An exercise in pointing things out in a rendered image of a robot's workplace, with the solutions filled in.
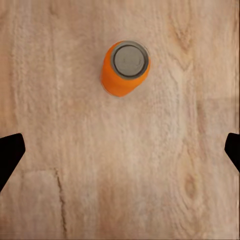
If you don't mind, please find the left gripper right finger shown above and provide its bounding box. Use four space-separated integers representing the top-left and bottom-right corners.
224 132 240 172

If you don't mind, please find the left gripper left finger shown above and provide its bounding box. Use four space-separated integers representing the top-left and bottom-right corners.
0 133 26 192

